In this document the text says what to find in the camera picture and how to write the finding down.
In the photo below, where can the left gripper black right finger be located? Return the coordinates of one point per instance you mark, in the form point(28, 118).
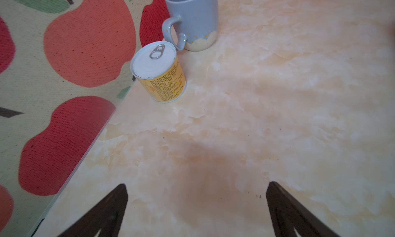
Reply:
point(290, 218)

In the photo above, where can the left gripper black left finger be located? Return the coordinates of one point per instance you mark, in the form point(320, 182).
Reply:
point(104, 219)

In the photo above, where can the blue grey mug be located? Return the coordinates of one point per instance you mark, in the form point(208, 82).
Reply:
point(193, 24)

